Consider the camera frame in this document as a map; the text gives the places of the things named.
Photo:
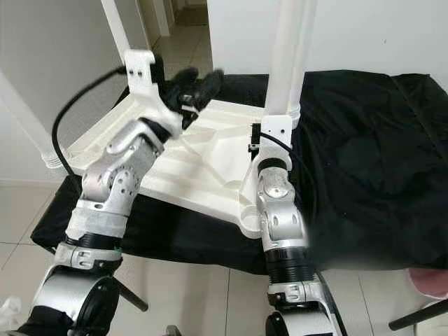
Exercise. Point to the black metal bar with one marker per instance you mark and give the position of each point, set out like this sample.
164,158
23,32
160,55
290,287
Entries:
420,315

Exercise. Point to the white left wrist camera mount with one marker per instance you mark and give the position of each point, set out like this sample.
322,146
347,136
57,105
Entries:
143,77

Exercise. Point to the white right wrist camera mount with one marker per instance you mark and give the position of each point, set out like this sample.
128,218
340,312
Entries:
276,136

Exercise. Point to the black table cloth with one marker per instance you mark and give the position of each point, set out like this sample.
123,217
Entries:
378,175

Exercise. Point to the beige door frame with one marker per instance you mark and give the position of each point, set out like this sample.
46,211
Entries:
158,15

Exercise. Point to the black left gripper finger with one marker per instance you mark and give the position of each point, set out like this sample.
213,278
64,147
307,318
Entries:
210,82
185,77

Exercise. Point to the white plastic piece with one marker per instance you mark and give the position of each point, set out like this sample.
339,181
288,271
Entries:
10,311

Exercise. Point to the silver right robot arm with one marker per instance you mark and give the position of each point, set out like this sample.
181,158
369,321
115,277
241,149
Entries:
280,210

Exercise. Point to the pink seat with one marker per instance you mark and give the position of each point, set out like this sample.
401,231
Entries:
430,281

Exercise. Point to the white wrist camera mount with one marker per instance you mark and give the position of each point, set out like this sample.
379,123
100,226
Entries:
276,136
143,77

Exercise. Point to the black metal stand leg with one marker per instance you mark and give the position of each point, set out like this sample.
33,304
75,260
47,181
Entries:
133,296

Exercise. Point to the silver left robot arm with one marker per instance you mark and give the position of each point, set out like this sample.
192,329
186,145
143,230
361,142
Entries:
112,189

